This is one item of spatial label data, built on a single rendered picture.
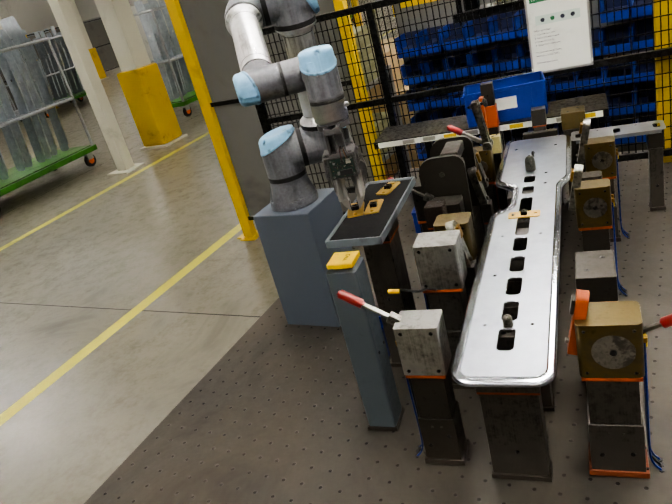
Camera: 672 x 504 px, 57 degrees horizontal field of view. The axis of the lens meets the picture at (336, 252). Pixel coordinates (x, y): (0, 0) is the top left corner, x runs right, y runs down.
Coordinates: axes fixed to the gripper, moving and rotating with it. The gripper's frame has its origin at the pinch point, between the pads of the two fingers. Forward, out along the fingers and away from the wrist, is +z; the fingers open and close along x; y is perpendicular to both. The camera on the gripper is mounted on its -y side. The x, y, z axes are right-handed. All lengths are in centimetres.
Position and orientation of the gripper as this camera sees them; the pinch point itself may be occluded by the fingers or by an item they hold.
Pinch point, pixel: (354, 202)
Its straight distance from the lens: 144.6
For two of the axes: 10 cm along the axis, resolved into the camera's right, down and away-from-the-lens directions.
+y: -0.7, 4.4, -9.0
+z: 2.4, 8.8, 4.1
